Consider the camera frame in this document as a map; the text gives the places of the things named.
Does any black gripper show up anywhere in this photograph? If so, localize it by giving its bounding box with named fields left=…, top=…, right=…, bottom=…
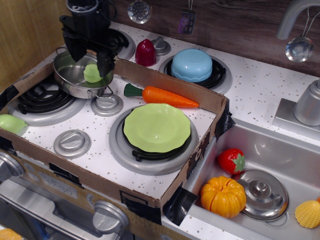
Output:
left=59, top=5, right=119, bottom=78

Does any green toy broccoli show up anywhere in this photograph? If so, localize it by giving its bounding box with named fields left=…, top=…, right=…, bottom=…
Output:
left=83, top=64, right=103, bottom=84

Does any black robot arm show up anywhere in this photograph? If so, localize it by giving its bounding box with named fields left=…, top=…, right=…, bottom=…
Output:
left=59, top=0, right=129, bottom=77

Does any steel pot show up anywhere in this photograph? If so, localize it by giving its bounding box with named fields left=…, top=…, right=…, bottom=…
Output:
left=52, top=49, right=114, bottom=99

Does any steel pot lid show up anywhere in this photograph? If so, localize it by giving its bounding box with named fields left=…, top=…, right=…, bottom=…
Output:
left=232, top=168, right=290, bottom=222

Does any back left stove burner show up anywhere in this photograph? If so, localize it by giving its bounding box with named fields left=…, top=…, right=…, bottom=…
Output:
left=114, top=29, right=136, bottom=60

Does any stove burner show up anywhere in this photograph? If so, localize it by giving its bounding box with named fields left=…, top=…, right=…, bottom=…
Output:
left=7, top=74, right=86, bottom=127
left=159, top=56, right=233, bottom=95
left=114, top=29, right=136, bottom=60
left=108, top=108, right=199, bottom=176

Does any silver stove knob middle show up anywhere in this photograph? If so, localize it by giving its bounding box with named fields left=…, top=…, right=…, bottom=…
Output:
left=91, top=94, right=124, bottom=117

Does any silver stove knob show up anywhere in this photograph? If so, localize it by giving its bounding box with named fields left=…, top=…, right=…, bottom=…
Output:
left=151, top=36, right=171, bottom=57
left=53, top=129, right=92, bottom=159
left=91, top=94, right=124, bottom=117

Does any dark red toy pepper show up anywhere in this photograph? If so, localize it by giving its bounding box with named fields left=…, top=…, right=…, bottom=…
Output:
left=135, top=39, right=157, bottom=67

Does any hanging steel skimmer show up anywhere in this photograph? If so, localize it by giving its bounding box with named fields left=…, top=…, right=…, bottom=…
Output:
left=127, top=0, right=153, bottom=24

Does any front left stove burner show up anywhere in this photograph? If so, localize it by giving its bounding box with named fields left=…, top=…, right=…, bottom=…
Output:
left=7, top=74, right=86, bottom=127

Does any silver stove knob back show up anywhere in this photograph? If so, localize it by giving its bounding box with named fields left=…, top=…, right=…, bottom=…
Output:
left=151, top=36, right=171, bottom=57

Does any orange toy carrot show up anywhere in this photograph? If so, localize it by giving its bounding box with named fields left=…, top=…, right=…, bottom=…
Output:
left=124, top=83, right=200, bottom=108

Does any silver stove knob front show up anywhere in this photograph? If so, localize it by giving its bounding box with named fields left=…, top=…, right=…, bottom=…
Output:
left=53, top=129, right=92, bottom=159

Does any green plastic plate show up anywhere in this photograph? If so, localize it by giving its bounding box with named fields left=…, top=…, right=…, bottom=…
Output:
left=123, top=103, right=191, bottom=153

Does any light blue plastic bowl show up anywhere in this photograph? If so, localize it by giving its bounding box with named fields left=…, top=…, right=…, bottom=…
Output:
left=170, top=48, right=213, bottom=83

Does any hanging purple spatula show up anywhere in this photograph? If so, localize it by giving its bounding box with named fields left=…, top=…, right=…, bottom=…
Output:
left=177, top=0, right=197, bottom=35

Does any light green toy vegetable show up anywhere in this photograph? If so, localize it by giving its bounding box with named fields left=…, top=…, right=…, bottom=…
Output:
left=0, top=114, right=28, bottom=134

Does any cardboard fence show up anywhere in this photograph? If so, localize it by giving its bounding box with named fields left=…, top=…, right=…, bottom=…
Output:
left=0, top=59, right=233, bottom=223

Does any front right stove burner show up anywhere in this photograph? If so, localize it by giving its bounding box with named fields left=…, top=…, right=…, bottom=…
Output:
left=108, top=108, right=199, bottom=176

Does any back right stove burner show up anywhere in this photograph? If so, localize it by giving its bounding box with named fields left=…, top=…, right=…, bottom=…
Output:
left=159, top=56, right=233, bottom=95

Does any silver oven knob left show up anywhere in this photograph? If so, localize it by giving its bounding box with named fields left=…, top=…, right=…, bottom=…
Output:
left=0, top=151, right=26, bottom=182

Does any silver oven knob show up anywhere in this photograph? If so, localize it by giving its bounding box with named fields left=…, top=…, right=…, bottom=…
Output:
left=0, top=151, right=26, bottom=182
left=92, top=200, right=130, bottom=236

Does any silver oven knob right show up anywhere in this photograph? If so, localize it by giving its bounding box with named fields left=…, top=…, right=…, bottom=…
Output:
left=92, top=200, right=130, bottom=236

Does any red toy strawberry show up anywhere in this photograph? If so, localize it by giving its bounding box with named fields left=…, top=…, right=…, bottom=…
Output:
left=217, top=148, right=245, bottom=175

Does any orange toy pumpkin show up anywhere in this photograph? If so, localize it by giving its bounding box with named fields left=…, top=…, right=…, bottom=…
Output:
left=200, top=175, right=247, bottom=219

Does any yellow toy bottom left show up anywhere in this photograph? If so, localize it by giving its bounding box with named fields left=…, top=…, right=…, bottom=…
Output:
left=0, top=228, right=22, bottom=240

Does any steel sink basin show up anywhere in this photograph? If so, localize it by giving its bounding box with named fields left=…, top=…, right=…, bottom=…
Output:
left=183, top=120, right=320, bottom=240

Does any hanging steel ladle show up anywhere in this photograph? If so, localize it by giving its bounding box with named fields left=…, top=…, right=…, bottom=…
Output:
left=285, top=8, right=320, bottom=63

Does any silver faucet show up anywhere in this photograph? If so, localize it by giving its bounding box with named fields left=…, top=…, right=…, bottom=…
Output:
left=271, top=0, right=320, bottom=135

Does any yellow toy corn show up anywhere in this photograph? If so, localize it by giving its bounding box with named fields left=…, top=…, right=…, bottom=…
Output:
left=294, top=200, right=320, bottom=229

